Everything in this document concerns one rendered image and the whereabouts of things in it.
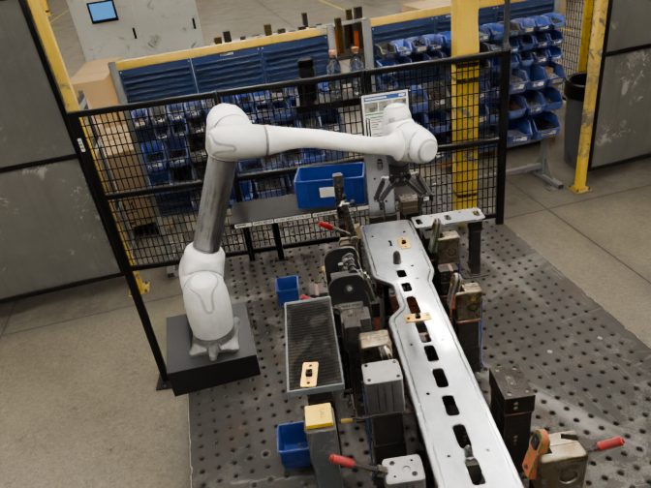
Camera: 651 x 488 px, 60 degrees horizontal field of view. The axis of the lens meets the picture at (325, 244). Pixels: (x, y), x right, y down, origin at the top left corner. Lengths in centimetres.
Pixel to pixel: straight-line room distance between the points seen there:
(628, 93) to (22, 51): 411
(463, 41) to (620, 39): 226
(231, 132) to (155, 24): 670
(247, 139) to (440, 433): 102
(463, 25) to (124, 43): 644
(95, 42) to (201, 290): 679
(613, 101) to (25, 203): 418
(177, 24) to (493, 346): 702
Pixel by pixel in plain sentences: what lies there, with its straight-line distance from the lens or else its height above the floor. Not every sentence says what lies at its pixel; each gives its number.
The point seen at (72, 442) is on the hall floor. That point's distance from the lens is 328.
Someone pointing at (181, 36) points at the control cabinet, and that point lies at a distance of 847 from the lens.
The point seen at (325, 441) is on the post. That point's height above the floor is 111.
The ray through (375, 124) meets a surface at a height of 131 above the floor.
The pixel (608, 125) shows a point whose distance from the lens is 491.
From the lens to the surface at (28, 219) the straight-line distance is 406.
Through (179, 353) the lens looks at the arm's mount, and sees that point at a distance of 217.
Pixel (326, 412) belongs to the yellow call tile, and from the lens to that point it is 134.
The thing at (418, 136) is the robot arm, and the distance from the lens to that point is 182.
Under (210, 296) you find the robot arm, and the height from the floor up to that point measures 104.
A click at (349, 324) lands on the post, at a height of 110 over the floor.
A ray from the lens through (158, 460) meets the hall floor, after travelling 298.
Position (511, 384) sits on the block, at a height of 103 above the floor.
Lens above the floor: 213
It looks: 30 degrees down
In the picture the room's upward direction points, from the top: 8 degrees counter-clockwise
